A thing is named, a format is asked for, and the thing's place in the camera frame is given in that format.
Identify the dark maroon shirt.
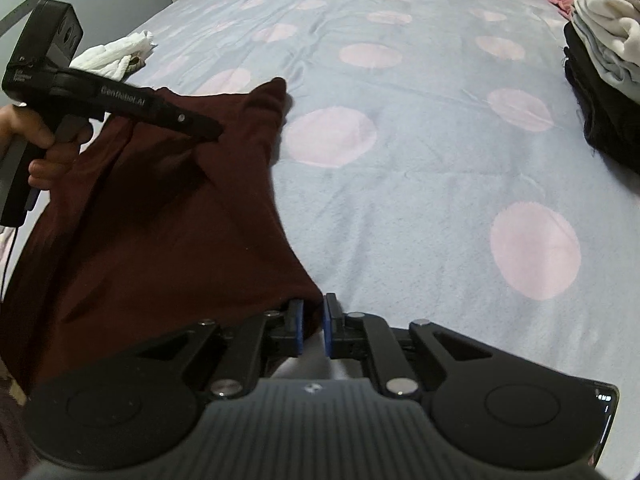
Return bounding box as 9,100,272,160
1,78,322,391

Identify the person left hand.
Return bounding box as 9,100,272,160
0,103,96,192

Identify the white crumpled garment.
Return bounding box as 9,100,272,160
70,30,154,81

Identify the polka dot bed sheet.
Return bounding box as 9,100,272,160
29,0,640,478

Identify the smartphone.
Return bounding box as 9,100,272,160
584,379,620,467

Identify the black folded garment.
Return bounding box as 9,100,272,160
563,23,639,174

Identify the white folded garment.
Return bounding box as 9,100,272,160
572,0,639,102

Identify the grey wall plate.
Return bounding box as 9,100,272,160
0,0,42,37

